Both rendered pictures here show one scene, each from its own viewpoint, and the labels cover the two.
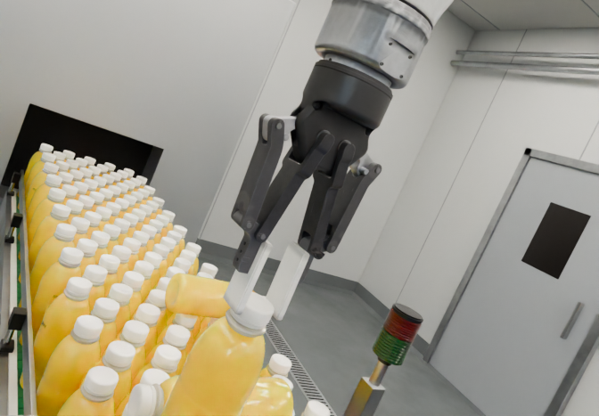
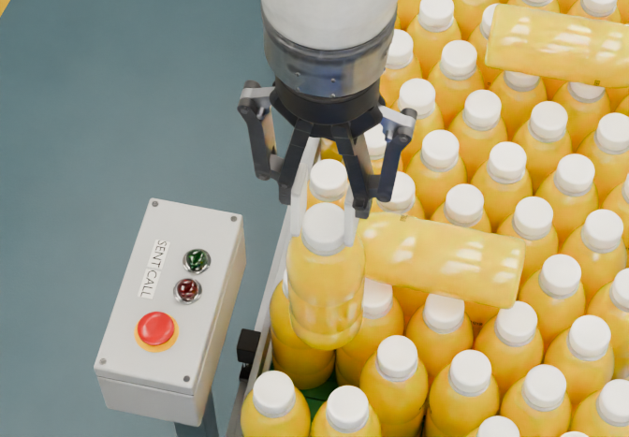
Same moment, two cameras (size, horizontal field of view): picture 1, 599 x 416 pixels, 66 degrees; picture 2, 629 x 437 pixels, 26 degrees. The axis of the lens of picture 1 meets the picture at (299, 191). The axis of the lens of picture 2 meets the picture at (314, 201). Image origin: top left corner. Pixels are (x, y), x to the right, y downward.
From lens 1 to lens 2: 93 cm
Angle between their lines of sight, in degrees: 64
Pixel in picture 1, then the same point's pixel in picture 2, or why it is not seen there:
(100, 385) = (318, 187)
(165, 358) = (428, 155)
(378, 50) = (287, 78)
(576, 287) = not seen: outside the picture
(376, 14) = (273, 45)
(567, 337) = not seen: outside the picture
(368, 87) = (302, 101)
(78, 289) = not seen: hidden behind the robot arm
